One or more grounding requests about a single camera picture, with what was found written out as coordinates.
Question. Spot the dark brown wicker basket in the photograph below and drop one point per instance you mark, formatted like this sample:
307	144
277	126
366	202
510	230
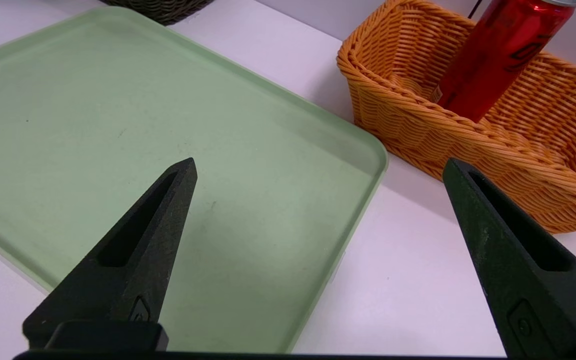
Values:
163	9

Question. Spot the orange wicker basket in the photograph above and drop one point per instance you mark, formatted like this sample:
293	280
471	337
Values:
418	115

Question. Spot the red drink can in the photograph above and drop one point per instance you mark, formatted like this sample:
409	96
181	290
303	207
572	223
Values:
498	55

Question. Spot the light green plastic tray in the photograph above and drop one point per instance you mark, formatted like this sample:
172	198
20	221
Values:
118	125

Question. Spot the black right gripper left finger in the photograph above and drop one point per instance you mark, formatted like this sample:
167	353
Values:
133	270

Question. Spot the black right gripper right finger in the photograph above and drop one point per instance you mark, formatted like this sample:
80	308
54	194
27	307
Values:
528	300

